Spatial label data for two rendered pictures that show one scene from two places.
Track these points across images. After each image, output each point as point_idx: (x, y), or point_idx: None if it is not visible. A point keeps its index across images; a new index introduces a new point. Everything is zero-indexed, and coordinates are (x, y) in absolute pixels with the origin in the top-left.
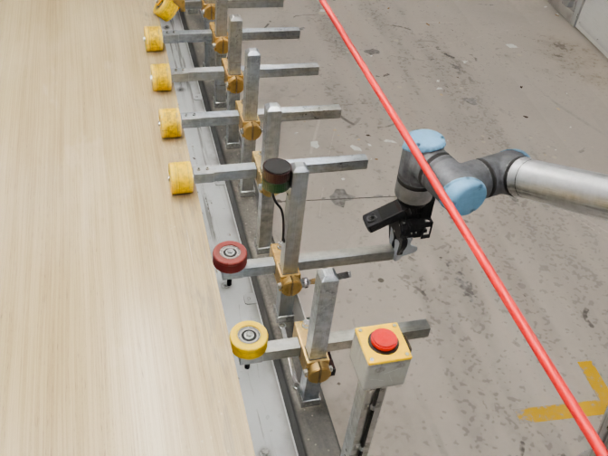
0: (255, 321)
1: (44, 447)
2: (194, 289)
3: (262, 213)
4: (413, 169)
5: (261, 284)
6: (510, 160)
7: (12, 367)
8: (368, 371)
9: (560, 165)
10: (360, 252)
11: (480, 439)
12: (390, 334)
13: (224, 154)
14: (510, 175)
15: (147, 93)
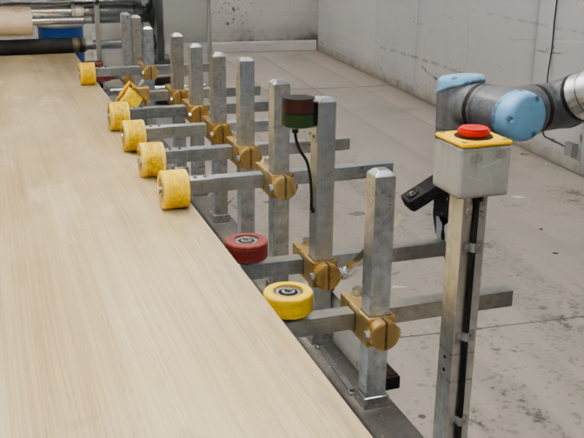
0: (293, 282)
1: (40, 386)
2: (209, 268)
3: (275, 230)
4: (454, 109)
5: None
6: (563, 77)
7: None
8: (463, 159)
9: None
10: (404, 245)
11: None
12: (480, 125)
13: (213, 227)
14: (568, 89)
15: (118, 154)
